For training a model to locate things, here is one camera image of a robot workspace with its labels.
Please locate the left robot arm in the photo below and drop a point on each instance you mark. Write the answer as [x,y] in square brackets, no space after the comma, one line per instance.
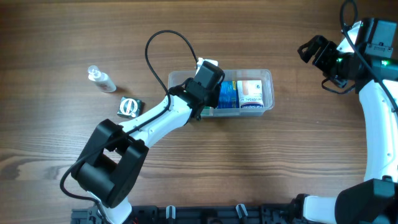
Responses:
[111,161]

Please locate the white green medicine box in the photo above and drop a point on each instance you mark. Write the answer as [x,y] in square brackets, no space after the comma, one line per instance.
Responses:
[207,111]

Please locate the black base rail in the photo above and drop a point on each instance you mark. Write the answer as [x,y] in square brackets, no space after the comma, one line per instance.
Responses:
[263,214]

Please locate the white calamol lotion bottle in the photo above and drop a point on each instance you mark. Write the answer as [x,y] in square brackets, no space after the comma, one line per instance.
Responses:
[101,79]

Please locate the white plaster box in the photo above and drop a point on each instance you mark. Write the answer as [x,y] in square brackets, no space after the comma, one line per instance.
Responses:
[250,93]

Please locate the blue box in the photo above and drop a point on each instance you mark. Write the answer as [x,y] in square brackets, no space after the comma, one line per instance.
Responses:
[228,95]

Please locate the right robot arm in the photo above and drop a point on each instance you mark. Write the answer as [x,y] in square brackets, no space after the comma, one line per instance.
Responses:
[375,199]

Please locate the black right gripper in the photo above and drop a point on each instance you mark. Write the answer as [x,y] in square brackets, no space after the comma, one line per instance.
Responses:
[313,46]

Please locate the green Zam-Buk box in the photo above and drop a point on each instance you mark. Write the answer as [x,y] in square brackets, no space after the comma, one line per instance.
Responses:
[129,107]

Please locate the clear plastic container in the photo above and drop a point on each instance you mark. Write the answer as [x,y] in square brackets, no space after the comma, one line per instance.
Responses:
[178,80]

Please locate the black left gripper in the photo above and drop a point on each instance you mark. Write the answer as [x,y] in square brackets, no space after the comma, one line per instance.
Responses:
[204,104]

